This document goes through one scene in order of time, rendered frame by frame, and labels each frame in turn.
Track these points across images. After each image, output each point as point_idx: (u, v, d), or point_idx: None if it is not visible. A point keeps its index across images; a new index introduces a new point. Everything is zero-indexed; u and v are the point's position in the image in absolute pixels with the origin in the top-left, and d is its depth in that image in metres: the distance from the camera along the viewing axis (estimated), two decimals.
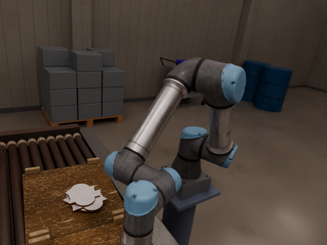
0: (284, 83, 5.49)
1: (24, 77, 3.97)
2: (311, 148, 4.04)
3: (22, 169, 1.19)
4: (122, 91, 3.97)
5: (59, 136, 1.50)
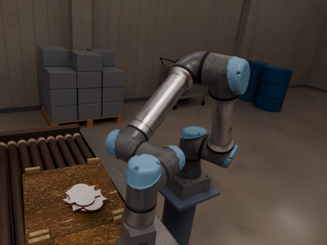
0: (284, 83, 5.49)
1: (24, 77, 3.97)
2: (311, 148, 4.04)
3: (22, 169, 1.19)
4: (122, 91, 3.97)
5: (59, 136, 1.50)
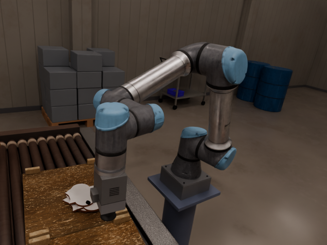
0: (284, 83, 5.49)
1: (24, 77, 3.97)
2: (311, 148, 4.04)
3: (22, 169, 1.19)
4: None
5: (59, 136, 1.50)
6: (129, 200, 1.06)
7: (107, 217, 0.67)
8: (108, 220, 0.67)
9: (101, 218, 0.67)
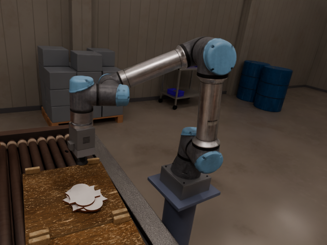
0: (284, 83, 5.49)
1: (24, 77, 3.97)
2: (311, 148, 4.04)
3: (22, 169, 1.19)
4: None
5: (59, 136, 1.50)
6: (129, 200, 1.06)
7: (81, 163, 0.91)
8: (82, 164, 0.91)
9: (77, 164, 0.91)
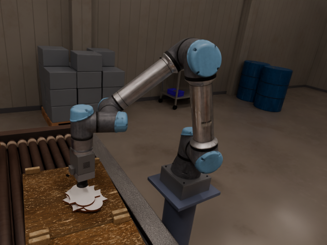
0: (284, 83, 5.49)
1: (24, 77, 3.97)
2: (311, 148, 4.04)
3: (22, 169, 1.19)
4: None
5: (59, 136, 1.50)
6: (129, 200, 1.06)
7: (81, 185, 0.95)
8: (83, 187, 0.95)
9: (77, 186, 0.95)
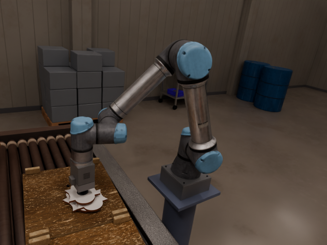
0: (284, 83, 5.49)
1: (24, 77, 3.97)
2: (311, 148, 4.04)
3: (22, 169, 1.19)
4: (122, 91, 3.97)
5: (59, 136, 1.50)
6: (129, 200, 1.06)
7: (81, 192, 0.96)
8: (83, 194, 0.96)
9: (78, 194, 0.96)
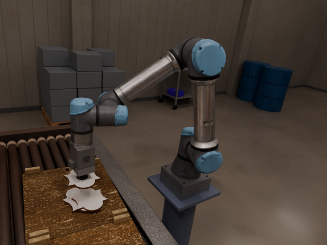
0: (284, 83, 5.49)
1: (24, 77, 3.97)
2: (311, 148, 4.04)
3: (22, 169, 1.19)
4: None
5: (59, 136, 1.50)
6: (129, 200, 1.06)
7: (81, 177, 0.93)
8: (82, 179, 0.93)
9: (77, 178, 0.93)
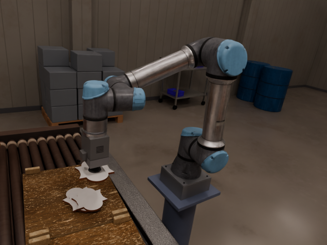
0: (284, 83, 5.49)
1: (24, 77, 3.97)
2: (311, 148, 4.04)
3: (22, 169, 1.19)
4: None
5: (59, 136, 1.50)
6: (129, 200, 1.06)
7: (94, 170, 0.84)
8: (95, 172, 0.84)
9: (89, 171, 0.84)
